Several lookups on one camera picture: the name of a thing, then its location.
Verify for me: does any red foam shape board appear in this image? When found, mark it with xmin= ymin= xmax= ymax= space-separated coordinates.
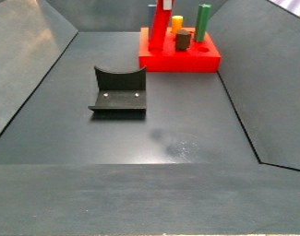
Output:
xmin=138 ymin=28 xmax=221 ymax=73

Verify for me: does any yellow orange cylinder peg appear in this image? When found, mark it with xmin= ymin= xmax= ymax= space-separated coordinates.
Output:
xmin=172 ymin=16 xmax=182 ymax=33

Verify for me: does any green star peg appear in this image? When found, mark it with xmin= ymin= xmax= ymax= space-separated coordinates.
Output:
xmin=194 ymin=4 xmax=212 ymax=42

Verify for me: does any red arch block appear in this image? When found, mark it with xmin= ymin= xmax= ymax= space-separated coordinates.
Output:
xmin=149 ymin=0 xmax=172 ymax=51

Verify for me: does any blue rectangular block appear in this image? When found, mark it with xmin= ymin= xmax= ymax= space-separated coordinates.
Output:
xmin=149 ymin=4 xmax=157 ymax=40

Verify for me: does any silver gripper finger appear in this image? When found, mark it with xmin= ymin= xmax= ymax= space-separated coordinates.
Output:
xmin=164 ymin=0 xmax=172 ymax=10

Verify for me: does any brown rounded peg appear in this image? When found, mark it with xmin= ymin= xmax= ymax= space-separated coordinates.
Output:
xmin=176 ymin=29 xmax=192 ymax=52

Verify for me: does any black curved holder bracket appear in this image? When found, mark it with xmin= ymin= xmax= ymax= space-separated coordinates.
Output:
xmin=89 ymin=66 xmax=148 ymax=112

